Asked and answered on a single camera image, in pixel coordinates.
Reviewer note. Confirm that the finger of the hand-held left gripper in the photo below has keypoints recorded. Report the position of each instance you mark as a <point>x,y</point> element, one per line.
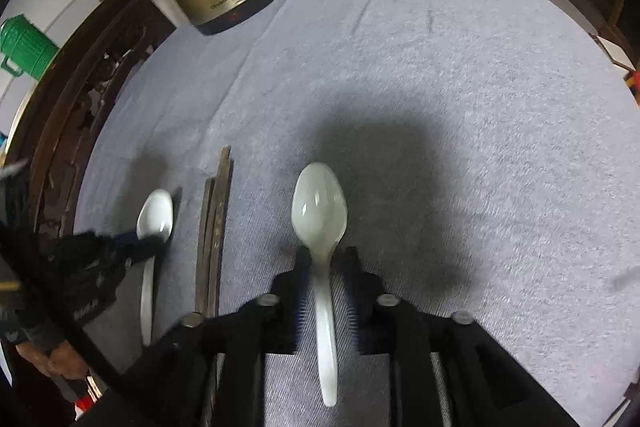
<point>145,247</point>

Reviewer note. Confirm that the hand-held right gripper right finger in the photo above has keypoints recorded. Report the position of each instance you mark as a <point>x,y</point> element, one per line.
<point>353,307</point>

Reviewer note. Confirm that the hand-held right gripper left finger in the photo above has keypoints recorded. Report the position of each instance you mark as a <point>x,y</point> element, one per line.
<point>298,307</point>

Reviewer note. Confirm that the white ceramic spoon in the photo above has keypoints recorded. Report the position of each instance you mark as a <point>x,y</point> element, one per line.
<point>156,214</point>
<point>320,207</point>

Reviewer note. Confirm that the dark wooden chopstick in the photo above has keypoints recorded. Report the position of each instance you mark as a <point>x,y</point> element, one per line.
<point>223,207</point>
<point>205,247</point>

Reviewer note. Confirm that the person's left hand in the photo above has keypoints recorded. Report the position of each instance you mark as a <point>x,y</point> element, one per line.
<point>55,359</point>

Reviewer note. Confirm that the dark carved wooden chair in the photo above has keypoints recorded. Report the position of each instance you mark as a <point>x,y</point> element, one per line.
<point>90,72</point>

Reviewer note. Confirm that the green plastic container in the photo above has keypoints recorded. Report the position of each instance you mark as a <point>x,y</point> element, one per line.
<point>25,47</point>

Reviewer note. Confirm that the grey table cloth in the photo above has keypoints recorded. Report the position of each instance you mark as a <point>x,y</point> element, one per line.
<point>425,82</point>

